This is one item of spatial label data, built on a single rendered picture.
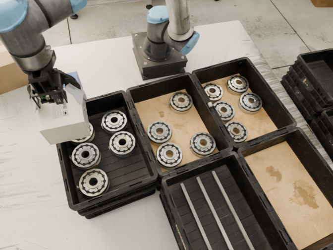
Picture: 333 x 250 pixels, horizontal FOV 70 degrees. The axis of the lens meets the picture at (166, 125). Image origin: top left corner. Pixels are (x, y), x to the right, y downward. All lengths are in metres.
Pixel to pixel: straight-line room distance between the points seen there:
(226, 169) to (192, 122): 0.24
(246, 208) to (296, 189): 0.22
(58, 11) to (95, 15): 2.39
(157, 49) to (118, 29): 1.51
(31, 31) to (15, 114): 0.85
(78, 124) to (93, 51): 0.85
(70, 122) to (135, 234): 0.53
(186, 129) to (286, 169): 0.43
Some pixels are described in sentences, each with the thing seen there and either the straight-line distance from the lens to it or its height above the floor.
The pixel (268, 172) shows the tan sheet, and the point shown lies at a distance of 1.05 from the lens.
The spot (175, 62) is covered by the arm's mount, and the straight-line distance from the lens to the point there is 1.30.
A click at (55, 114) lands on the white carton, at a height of 1.13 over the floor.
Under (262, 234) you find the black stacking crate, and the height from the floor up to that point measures 0.83.
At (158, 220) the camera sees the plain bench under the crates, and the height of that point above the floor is 0.70.
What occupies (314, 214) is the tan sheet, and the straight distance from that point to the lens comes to 1.10.
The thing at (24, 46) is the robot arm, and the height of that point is 1.38.
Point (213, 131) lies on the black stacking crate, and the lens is 1.00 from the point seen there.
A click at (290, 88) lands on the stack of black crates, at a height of 0.37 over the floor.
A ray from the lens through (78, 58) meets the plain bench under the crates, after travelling 1.49.
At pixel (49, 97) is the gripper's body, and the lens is 0.68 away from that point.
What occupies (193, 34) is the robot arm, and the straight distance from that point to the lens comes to 1.12.
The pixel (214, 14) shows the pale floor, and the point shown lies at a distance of 3.07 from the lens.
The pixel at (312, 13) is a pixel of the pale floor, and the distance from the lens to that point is 3.62.
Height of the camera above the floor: 1.73
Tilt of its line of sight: 60 degrees down
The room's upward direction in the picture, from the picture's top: 8 degrees clockwise
